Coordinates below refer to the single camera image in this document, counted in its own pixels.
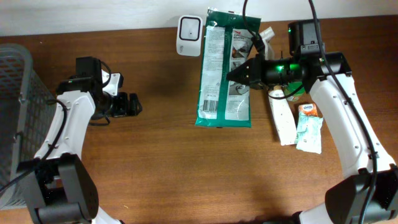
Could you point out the white cream tube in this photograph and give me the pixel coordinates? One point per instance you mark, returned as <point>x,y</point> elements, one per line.
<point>283,117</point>

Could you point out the light green wipes pack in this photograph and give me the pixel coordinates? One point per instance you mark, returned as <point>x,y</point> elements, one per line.
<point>308,138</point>

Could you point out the orange snack packet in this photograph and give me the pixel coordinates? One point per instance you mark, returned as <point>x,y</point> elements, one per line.
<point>309,109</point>

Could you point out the green glove package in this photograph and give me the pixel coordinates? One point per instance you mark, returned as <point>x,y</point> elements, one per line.
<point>227,44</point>

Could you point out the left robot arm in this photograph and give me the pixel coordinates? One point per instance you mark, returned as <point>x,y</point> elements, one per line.
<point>55,184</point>

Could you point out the grey plastic mesh basket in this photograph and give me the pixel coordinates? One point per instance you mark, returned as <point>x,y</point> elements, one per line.
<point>25,116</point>

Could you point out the green lid jar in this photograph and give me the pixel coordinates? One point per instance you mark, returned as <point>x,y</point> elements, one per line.
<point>294,90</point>

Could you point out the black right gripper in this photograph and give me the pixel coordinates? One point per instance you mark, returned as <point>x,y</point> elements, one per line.
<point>252,63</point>

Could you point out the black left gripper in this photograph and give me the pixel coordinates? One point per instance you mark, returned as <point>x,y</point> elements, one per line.
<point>123,104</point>

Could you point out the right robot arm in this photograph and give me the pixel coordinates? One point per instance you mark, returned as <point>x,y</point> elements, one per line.
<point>368,192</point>

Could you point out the white barcode scanner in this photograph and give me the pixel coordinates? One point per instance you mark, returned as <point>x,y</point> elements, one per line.
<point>189,34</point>

